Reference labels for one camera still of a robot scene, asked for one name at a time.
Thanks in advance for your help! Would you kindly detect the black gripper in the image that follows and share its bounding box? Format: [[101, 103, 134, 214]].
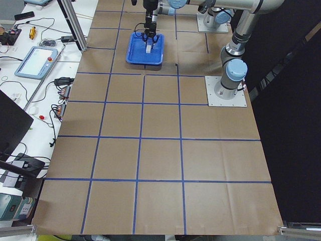
[[141, 10, 159, 45], [143, 0, 158, 10]]

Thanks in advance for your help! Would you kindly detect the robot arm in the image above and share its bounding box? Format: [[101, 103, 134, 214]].
[[167, 1, 283, 100], [139, 0, 233, 44]]

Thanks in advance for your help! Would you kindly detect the blue plastic tray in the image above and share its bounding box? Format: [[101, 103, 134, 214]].
[[126, 32, 165, 65]]

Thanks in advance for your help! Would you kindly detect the black power adapter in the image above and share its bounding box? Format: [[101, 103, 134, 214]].
[[61, 36, 75, 43]]

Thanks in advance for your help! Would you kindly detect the teach pendant tablet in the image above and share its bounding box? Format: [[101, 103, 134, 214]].
[[14, 46, 59, 80]]

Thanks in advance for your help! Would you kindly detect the brown paper table cover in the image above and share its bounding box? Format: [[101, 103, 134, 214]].
[[33, 1, 282, 235]]

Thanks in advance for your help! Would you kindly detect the black smartphone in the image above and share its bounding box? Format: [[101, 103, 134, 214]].
[[14, 11, 35, 21]]

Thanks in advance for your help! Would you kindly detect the black monitor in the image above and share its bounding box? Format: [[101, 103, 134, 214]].
[[0, 91, 34, 161]]

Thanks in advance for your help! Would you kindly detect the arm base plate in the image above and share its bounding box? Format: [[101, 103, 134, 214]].
[[205, 76, 247, 108], [196, 12, 230, 34]]

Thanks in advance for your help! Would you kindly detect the aluminium frame post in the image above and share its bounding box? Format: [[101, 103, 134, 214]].
[[57, 0, 88, 52]]

